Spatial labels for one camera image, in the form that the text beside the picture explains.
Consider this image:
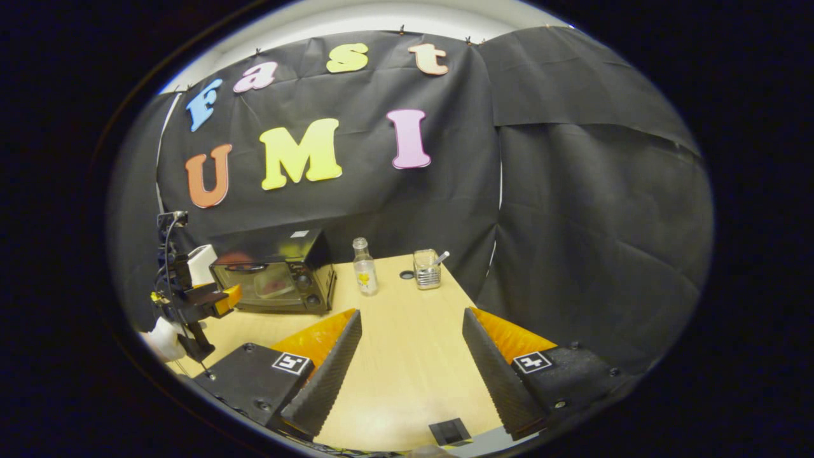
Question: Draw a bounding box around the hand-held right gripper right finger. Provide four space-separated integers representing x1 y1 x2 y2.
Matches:
462 307 637 442

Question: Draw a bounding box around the white toaster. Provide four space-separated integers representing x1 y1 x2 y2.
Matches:
186 244 218 287

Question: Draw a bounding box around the black backdrop cloth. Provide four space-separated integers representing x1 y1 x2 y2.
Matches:
108 25 716 376

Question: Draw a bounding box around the black electric oven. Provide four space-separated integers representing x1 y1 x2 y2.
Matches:
209 229 337 314

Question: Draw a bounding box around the clear glass jar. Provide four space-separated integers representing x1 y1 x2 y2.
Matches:
413 249 442 291

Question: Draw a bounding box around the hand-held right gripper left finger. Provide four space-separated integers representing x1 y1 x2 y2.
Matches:
191 309 363 443

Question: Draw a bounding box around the clear bottle with yellow label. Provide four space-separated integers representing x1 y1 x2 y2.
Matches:
353 237 379 296

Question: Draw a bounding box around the small black box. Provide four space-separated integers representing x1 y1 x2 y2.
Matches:
428 418 473 447

